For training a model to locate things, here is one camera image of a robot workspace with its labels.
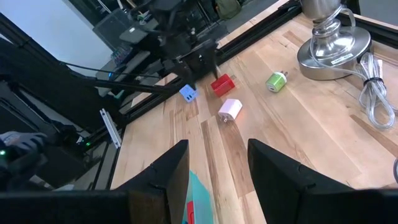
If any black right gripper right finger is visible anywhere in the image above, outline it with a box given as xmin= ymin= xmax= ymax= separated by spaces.
xmin=247 ymin=138 xmax=398 ymax=224

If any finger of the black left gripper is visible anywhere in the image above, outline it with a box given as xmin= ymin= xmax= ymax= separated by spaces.
xmin=210 ymin=58 xmax=219 ymax=79
xmin=181 ymin=65 xmax=199 ymax=91

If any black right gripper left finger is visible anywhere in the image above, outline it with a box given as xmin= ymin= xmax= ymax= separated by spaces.
xmin=0 ymin=139 xmax=190 ymax=224

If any red cube wall charger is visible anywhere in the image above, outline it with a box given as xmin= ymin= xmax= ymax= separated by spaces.
xmin=210 ymin=73 xmax=236 ymax=98

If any red mini stapler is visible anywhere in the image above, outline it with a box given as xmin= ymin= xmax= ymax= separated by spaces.
xmin=186 ymin=200 xmax=196 ymax=224

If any pink cube wall charger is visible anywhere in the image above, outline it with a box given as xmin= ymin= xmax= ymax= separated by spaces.
xmin=217 ymin=98 xmax=243 ymax=123

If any light blue power adapter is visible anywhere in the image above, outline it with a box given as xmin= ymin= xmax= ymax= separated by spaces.
xmin=178 ymin=84 xmax=200 ymax=103

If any green translucent plastic tray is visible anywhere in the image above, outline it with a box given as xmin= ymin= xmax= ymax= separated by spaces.
xmin=183 ymin=170 xmax=215 ymax=224

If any olive green bag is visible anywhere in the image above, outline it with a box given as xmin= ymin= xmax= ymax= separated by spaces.
xmin=215 ymin=0 xmax=243 ymax=20

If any dark grey box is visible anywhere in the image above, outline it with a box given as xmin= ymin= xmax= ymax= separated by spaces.
xmin=93 ymin=11 xmax=134 ymax=52

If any white shade silver table lamp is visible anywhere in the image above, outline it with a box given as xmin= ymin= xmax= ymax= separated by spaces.
xmin=297 ymin=0 xmax=373 ymax=81

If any black beam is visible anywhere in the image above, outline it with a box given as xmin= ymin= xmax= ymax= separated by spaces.
xmin=0 ymin=12 xmax=125 ymax=131

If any person's hand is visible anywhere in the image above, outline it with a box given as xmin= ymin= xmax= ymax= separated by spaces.
xmin=0 ymin=130 xmax=48 ymax=156

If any green cube wall charger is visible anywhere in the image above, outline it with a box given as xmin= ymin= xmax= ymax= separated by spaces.
xmin=265 ymin=70 xmax=289 ymax=93

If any silver metal bracket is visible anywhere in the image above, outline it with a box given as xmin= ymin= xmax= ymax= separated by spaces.
xmin=99 ymin=108 xmax=123 ymax=149

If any clear lamp power cable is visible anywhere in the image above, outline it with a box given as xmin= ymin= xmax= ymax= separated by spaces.
xmin=309 ymin=6 xmax=398 ymax=130

